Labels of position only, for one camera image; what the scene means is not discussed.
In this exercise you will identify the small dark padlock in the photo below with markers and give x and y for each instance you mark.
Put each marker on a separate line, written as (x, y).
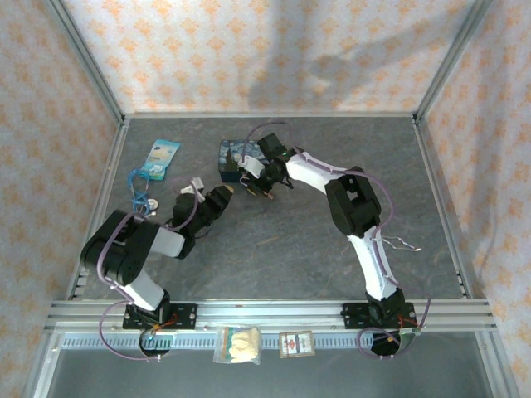
(243, 181)

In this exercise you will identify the starry night print tin box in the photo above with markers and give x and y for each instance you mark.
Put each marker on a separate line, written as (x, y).
(230, 155)

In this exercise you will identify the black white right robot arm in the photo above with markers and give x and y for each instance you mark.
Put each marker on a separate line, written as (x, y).
(352, 199)

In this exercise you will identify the blue stethoscope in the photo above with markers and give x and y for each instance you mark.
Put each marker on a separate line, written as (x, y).
(154, 203)

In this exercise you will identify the blue printed pouch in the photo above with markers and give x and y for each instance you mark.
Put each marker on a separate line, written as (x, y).
(162, 157)

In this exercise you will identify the clear bag of snacks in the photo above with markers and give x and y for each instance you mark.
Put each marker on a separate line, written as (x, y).
(240, 346)

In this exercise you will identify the small playing card box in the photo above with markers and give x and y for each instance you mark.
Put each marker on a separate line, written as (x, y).
(296, 344)

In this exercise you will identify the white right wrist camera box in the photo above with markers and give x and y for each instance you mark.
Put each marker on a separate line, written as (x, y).
(253, 166)

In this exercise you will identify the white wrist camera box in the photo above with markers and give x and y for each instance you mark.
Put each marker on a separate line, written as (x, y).
(253, 166)
(191, 186)

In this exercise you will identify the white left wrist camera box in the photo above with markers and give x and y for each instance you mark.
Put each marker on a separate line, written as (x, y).
(191, 186)

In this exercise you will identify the aluminium table back rail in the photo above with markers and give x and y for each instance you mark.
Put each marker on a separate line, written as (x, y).
(186, 115)

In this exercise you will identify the aluminium table side rail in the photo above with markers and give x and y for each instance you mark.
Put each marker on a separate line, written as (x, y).
(431, 166)
(108, 174)

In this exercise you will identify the long aluminium base rail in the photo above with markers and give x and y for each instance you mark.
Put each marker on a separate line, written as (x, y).
(269, 315)

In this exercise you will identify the aluminium corner post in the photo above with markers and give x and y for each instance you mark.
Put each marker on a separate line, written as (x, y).
(452, 54)
(83, 54)

